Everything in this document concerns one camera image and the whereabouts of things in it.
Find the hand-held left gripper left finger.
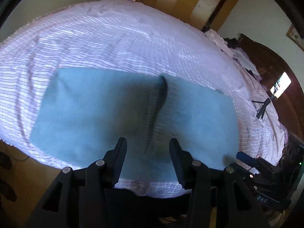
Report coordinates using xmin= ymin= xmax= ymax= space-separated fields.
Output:
xmin=25 ymin=137 xmax=127 ymax=228

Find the small black tripod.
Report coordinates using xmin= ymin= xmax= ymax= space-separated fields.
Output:
xmin=252 ymin=95 xmax=276 ymax=119

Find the dark wooden headboard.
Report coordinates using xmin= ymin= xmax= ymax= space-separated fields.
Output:
xmin=237 ymin=34 xmax=302 ymax=143

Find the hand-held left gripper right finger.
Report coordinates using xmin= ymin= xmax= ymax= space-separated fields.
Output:
xmin=169 ymin=138 xmax=270 ymax=228

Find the framed wall picture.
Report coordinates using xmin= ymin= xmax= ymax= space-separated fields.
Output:
xmin=287 ymin=24 xmax=304 ymax=45

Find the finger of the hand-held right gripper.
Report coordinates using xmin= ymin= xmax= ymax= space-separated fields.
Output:
xmin=237 ymin=152 xmax=269 ymax=171

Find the dark slipper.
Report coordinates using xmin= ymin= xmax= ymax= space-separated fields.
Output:
xmin=0 ymin=178 xmax=17 ymax=203

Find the grey folded cloth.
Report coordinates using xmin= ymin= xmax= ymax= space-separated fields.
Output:
xmin=234 ymin=50 xmax=260 ymax=74

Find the light blue towel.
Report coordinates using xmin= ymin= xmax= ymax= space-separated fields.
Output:
xmin=30 ymin=67 xmax=240 ymax=183

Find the black cloth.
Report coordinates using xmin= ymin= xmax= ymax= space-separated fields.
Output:
xmin=223 ymin=37 xmax=240 ymax=48

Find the wooden wardrobe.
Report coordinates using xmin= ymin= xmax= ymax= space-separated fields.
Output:
xmin=104 ymin=0 xmax=245 ymax=32

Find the bed with pink checkered sheet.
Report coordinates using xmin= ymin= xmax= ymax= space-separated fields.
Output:
xmin=0 ymin=0 xmax=289 ymax=199

